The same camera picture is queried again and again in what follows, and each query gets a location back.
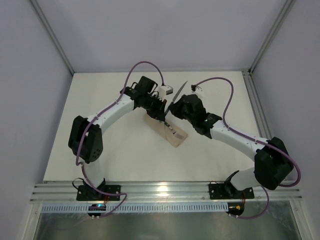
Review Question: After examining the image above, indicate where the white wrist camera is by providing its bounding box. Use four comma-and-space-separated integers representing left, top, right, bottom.
157, 85, 174, 97
191, 84, 205, 99

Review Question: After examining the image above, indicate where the slotted cable duct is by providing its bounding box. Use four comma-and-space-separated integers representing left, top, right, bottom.
41, 202, 228, 214

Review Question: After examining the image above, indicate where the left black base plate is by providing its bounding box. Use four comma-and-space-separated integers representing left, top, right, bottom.
76, 184, 121, 202

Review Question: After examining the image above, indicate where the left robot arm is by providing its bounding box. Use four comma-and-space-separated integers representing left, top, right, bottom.
68, 76, 171, 195

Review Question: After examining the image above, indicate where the left controller board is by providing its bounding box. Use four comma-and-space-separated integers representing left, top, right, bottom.
87, 203, 107, 219

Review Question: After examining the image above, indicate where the left aluminium frame post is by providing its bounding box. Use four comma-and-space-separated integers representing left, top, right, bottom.
28, 0, 75, 76

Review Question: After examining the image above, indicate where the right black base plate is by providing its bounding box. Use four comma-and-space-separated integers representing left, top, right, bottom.
208, 182, 255, 200

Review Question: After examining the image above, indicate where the right controller board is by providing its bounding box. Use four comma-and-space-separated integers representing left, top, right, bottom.
226, 202, 245, 217

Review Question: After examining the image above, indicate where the right aluminium frame post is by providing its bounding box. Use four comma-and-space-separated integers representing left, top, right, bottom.
248, 0, 296, 75

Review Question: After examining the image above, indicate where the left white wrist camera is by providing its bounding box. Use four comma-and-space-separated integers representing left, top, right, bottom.
157, 85, 174, 97

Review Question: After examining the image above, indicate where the purple cable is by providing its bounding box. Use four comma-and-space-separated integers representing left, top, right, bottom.
191, 76, 302, 220
75, 60, 165, 218

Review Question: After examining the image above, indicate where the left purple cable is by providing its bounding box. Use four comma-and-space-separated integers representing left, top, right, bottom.
75, 60, 165, 218

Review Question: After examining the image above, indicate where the knife with green handle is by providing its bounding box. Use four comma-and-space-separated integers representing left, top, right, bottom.
164, 81, 188, 116

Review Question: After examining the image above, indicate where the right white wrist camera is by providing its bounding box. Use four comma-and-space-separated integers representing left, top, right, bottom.
191, 84, 205, 99

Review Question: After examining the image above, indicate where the aluminium frame post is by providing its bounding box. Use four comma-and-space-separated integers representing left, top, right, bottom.
28, 0, 75, 76
248, 0, 296, 75

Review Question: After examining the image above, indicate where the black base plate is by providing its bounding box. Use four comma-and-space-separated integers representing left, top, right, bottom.
208, 182, 255, 200
76, 184, 121, 202

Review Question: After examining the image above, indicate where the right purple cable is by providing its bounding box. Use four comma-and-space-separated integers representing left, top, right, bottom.
191, 76, 302, 220

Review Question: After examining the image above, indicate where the controller board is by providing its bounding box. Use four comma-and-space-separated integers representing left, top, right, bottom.
226, 202, 245, 217
87, 203, 107, 219

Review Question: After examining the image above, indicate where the beige cloth napkin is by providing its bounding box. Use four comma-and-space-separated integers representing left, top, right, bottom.
143, 114, 188, 148

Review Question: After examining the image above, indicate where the front aluminium rail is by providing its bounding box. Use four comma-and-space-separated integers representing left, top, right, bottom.
30, 181, 303, 203

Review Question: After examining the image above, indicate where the fork with green handle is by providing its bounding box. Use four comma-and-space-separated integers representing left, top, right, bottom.
161, 121, 185, 140

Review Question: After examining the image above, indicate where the right aluminium side rail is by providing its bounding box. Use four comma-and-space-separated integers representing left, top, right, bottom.
241, 70, 286, 180

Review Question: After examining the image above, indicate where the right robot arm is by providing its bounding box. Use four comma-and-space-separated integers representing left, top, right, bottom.
169, 94, 294, 198

